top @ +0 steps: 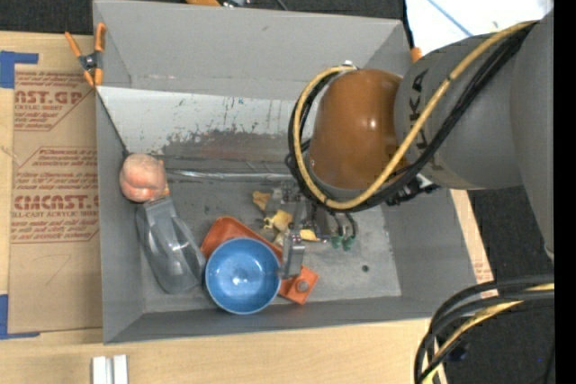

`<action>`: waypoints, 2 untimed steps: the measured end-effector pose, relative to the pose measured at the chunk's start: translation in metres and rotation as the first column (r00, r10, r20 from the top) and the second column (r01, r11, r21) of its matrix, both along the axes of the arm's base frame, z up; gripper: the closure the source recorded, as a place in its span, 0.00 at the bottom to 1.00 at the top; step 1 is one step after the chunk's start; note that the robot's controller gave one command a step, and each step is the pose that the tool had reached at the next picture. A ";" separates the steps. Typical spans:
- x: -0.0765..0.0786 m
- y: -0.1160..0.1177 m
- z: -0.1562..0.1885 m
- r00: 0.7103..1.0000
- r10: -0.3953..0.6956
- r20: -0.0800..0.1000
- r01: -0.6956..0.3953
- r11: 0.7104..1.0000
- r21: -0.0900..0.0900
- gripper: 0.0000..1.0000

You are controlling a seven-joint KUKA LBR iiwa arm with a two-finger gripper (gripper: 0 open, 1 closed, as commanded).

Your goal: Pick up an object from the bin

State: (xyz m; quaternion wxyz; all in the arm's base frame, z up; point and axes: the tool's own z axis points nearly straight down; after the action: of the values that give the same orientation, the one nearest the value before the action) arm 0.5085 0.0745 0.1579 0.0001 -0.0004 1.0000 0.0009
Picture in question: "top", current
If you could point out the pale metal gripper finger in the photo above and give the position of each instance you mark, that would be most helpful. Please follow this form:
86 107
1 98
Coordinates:
292 258
281 201

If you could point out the yellow crumpled thing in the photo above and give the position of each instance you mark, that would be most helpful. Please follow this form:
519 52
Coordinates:
280 219

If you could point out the blue bowl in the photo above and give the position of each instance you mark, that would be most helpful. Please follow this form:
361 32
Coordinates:
240 276

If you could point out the orange flat plastic tool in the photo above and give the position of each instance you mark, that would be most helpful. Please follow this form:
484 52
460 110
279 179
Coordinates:
229 229

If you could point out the clear plastic bottle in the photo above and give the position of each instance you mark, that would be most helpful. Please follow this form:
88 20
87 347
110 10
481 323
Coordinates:
173 252

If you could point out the pink toy peach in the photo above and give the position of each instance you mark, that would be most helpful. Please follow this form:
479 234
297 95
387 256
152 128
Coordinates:
141 177

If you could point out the grey metal bin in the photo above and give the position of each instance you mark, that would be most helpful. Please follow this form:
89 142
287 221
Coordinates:
252 54

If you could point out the brown cardboard board red print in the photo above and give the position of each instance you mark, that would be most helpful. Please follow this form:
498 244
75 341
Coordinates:
49 175

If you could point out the black cylinder on white bracket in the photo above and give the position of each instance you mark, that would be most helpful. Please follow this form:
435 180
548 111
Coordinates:
411 190

